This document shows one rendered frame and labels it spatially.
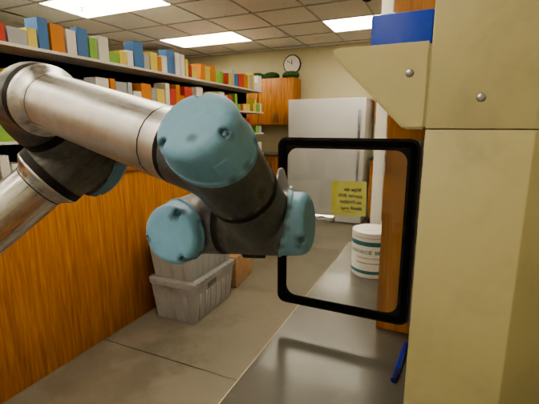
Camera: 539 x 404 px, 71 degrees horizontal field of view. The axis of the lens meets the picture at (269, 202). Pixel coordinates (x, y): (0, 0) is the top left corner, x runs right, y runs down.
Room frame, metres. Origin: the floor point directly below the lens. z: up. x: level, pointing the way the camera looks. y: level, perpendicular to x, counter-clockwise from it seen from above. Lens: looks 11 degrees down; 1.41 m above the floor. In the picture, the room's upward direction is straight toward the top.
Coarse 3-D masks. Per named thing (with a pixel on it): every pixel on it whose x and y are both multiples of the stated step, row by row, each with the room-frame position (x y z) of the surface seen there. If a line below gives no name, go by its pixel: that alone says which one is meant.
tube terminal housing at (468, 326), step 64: (448, 0) 0.45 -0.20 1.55; (512, 0) 0.42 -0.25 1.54; (448, 64) 0.45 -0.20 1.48; (512, 64) 0.42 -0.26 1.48; (448, 128) 0.45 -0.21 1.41; (512, 128) 0.42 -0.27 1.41; (448, 192) 0.44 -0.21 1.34; (512, 192) 0.42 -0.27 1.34; (448, 256) 0.44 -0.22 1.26; (512, 256) 0.41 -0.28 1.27; (448, 320) 0.44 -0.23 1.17; (512, 320) 0.41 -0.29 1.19; (448, 384) 0.43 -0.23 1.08; (512, 384) 0.42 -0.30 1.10
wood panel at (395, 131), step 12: (396, 0) 0.83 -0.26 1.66; (408, 0) 0.82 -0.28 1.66; (420, 0) 0.81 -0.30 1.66; (432, 0) 0.80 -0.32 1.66; (396, 12) 0.83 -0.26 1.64; (396, 132) 0.82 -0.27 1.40; (408, 132) 0.81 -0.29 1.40; (420, 132) 0.80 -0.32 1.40; (384, 324) 0.82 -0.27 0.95; (408, 324) 0.80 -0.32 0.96
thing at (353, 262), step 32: (288, 160) 0.86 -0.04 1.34; (320, 160) 0.83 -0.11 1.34; (352, 160) 0.80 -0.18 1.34; (384, 160) 0.77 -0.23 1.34; (320, 192) 0.83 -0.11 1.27; (352, 192) 0.80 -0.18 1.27; (384, 192) 0.77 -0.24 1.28; (320, 224) 0.83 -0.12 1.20; (352, 224) 0.80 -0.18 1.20; (384, 224) 0.77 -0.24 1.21; (288, 256) 0.86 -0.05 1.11; (320, 256) 0.82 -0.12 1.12; (352, 256) 0.79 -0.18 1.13; (384, 256) 0.77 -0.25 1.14; (288, 288) 0.86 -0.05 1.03; (320, 288) 0.82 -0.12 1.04; (352, 288) 0.79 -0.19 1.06; (384, 288) 0.76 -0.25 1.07
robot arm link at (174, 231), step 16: (160, 208) 0.42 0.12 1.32; (176, 208) 0.42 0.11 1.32; (192, 208) 0.43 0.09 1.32; (208, 208) 0.43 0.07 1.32; (160, 224) 0.42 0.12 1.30; (176, 224) 0.41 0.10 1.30; (192, 224) 0.41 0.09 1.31; (208, 224) 0.42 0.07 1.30; (160, 240) 0.42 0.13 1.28; (176, 240) 0.41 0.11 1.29; (192, 240) 0.41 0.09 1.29; (208, 240) 0.42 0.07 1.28; (160, 256) 0.42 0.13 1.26; (176, 256) 0.41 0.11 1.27; (192, 256) 0.41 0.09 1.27
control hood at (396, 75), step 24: (336, 48) 0.50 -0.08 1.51; (360, 48) 0.49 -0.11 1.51; (384, 48) 0.48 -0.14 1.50; (408, 48) 0.47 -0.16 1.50; (360, 72) 0.49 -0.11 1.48; (384, 72) 0.48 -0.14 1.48; (408, 72) 0.46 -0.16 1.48; (384, 96) 0.48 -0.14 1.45; (408, 96) 0.46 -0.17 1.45; (408, 120) 0.46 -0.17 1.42
